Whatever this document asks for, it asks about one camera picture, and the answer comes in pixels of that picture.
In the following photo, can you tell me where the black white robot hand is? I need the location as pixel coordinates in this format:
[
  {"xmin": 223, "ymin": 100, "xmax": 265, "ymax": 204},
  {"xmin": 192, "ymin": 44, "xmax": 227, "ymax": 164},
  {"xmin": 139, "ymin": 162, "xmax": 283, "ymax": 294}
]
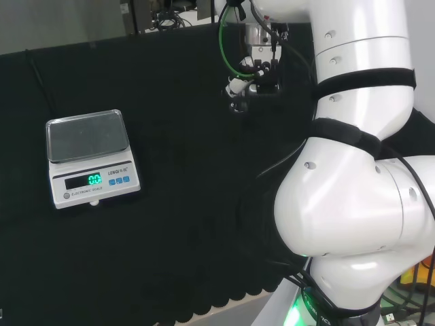
[{"xmin": 224, "ymin": 43, "xmax": 283, "ymax": 107}]

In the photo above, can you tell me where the clear glass beaker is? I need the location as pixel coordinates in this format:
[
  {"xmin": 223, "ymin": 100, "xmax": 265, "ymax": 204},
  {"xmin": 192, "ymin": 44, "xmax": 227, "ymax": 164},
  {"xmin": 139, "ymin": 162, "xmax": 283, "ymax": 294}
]
[{"xmin": 230, "ymin": 98, "xmax": 250, "ymax": 115}]

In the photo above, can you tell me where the black bench cloth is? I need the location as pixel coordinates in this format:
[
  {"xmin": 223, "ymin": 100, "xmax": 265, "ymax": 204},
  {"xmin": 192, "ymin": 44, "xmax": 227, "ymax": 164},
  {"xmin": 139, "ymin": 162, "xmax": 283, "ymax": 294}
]
[{"xmin": 0, "ymin": 22, "xmax": 435, "ymax": 325}]

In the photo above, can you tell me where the white electronic balance steel pan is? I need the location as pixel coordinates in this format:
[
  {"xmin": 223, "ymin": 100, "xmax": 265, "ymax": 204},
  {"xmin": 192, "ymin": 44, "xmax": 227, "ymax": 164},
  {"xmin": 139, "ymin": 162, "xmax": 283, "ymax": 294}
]
[{"xmin": 45, "ymin": 109, "xmax": 142, "ymax": 210}]

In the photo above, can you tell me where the yellow stop button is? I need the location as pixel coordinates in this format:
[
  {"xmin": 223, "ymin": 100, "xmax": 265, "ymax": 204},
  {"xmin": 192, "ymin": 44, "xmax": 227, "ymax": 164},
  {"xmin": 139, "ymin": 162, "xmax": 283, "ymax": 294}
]
[{"xmin": 400, "ymin": 256, "xmax": 435, "ymax": 289}]

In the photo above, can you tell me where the green cable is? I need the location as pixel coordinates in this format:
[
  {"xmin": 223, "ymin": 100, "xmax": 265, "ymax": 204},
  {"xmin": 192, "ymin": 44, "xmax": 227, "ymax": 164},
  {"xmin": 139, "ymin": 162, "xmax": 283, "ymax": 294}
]
[{"xmin": 218, "ymin": 2, "xmax": 260, "ymax": 77}]

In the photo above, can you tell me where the black cable bundle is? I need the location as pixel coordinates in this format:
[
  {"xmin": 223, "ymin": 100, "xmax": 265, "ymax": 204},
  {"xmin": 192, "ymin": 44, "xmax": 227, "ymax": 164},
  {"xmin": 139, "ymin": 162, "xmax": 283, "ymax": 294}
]
[{"xmin": 149, "ymin": 8, "xmax": 194, "ymax": 33}]

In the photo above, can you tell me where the black balance power cable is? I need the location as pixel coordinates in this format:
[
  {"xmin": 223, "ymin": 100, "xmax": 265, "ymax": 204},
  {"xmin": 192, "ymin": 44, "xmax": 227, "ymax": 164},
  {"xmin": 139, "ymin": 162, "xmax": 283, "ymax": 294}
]
[{"xmin": 24, "ymin": 49, "xmax": 58, "ymax": 120}]

